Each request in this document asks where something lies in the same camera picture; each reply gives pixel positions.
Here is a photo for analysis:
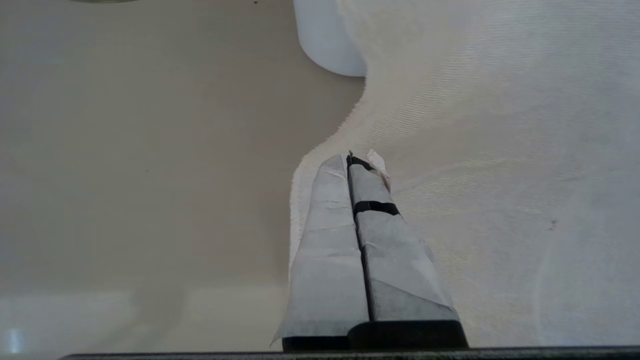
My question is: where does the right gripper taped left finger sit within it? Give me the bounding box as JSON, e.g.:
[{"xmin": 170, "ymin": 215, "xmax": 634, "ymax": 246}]
[{"xmin": 271, "ymin": 154, "xmax": 371, "ymax": 351}]

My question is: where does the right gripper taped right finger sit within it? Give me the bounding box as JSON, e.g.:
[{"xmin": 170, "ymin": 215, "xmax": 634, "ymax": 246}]
[{"xmin": 346, "ymin": 148, "xmax": 469, "ymax": 350}]

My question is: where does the cream cloth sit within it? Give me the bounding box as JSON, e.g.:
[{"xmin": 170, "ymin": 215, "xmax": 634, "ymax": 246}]
[{"xmin": 289, "ymin": 0, "xmax": 640, "ymax": 351}]

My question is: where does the white paper cup stack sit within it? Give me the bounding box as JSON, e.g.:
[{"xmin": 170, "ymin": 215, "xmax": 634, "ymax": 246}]
[{"xmin": 293, "ymin": 0, "xmax": 368, "ymax": 77}]

